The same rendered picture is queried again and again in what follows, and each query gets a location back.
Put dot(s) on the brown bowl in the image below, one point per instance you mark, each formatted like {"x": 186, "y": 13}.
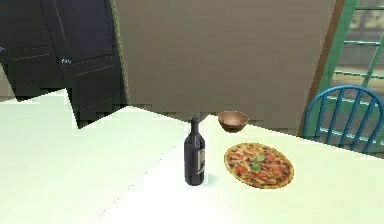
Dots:
{"x": 233, "y": 121}

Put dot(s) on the blue wooden chair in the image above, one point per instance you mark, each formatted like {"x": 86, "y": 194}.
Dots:
{"x": 336, "y": 115}

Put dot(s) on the green framed window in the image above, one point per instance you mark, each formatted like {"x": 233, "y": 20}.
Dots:
{"x": 361, "y": 63}

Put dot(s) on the silver round door knob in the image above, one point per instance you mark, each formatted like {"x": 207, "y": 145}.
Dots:
{"x": 1, "y": 50}
{"x": 66, "y": 61}

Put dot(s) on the black panelled door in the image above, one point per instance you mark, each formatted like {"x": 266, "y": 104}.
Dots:
{"x": 90, "y": 50}
{"x": 26, "y": 46}

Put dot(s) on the dark wine bottle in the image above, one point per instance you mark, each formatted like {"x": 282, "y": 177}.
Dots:
{"x": 194, "y": 156}

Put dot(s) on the round pizza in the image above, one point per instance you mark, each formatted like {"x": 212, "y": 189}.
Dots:
{"x": 258, "y": 165}

